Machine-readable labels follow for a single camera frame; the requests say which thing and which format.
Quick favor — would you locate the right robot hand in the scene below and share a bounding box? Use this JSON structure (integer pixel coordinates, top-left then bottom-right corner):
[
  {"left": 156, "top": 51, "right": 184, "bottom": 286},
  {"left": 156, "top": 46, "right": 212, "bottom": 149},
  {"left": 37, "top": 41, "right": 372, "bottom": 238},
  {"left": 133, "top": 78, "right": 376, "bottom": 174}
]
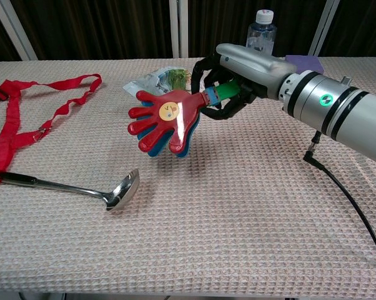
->
[{"left": 190, "top": 42, "right": 298, "bottom": 121}]

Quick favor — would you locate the red hand clapper toy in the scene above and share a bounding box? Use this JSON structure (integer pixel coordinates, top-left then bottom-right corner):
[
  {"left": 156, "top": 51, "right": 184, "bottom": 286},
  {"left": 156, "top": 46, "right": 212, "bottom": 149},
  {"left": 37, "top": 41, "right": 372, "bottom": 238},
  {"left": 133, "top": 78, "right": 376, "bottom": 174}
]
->
[{"left": 127, "top": 79, "right": 240, "bottom": 159}]

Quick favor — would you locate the clear plastic water bottle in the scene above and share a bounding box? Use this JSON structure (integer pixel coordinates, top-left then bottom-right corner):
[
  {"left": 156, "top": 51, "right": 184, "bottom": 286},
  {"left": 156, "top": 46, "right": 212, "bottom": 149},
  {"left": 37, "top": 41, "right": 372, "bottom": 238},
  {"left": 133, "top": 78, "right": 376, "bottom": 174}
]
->
[{"left": 245, "top": 8, "right": 278, "bottom": 57}]

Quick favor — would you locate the purple foam cube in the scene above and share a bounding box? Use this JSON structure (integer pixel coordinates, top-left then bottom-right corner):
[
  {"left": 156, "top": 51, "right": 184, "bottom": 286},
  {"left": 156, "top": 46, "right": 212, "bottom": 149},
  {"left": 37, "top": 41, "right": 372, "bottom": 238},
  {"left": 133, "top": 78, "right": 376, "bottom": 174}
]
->
[{"left": 284, "top": 54, "right": 325, "bottom": 75}]

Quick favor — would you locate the silver green snack bag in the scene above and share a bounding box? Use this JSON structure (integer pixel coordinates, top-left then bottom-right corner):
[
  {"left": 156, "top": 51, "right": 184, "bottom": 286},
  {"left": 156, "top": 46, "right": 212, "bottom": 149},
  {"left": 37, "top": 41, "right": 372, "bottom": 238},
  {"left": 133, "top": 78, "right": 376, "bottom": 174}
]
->
[{"left": 122, "top": 67, "right": 195, "bottom": 96}]

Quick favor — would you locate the beige waffle table cloth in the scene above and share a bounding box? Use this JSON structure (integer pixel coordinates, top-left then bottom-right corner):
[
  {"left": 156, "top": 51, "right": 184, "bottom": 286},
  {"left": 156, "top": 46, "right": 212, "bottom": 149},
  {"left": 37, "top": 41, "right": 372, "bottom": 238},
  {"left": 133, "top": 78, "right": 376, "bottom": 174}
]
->
[{"left": 0, "top": 57, "right": 376, "bottom": 298}]

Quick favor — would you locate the black curtain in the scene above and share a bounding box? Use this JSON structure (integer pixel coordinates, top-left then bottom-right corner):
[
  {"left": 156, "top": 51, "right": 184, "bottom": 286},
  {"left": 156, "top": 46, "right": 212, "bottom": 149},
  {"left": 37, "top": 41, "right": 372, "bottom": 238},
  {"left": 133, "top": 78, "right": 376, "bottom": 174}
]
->
[{"left": 0, "top": 0, "right": 376, "bottom": 62}]

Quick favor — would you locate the white frame post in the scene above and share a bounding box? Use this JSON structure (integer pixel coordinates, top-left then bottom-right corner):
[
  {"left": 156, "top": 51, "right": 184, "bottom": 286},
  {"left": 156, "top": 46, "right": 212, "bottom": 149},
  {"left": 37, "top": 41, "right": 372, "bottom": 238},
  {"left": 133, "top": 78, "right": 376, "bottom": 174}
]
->
[
  {"left": 0, "top": 0, "right": 39, "bottom": 61},
  {"left": 168, "top": 0, "right": 189, "bottom": 59},
  {"left": 308, "top": 0, "right": 340, "bottom": 57}
]

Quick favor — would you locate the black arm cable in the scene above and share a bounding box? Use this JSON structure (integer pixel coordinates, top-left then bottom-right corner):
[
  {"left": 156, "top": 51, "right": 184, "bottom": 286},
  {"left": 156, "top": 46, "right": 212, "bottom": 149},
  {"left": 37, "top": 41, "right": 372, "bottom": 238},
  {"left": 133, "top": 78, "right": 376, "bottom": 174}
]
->
[{"left": 303, "top": 131, "right": 376, "bottom": 266}]

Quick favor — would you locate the steel ladle black handle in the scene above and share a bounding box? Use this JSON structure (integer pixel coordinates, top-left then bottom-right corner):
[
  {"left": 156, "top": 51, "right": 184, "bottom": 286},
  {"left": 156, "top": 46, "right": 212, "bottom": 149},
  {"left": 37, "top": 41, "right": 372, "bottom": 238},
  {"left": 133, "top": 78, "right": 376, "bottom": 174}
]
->
[{"left": 0, "top": 168, "right": 141, "bottom": 212}]

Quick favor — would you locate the red fabric strap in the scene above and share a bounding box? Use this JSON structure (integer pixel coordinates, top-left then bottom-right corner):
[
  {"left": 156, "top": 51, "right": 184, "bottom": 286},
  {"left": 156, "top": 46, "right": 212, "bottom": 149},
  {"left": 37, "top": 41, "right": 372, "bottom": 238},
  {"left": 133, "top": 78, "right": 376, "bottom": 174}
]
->
[{"left": 0, "top": 73, "right": 103, "bottom": 183}]

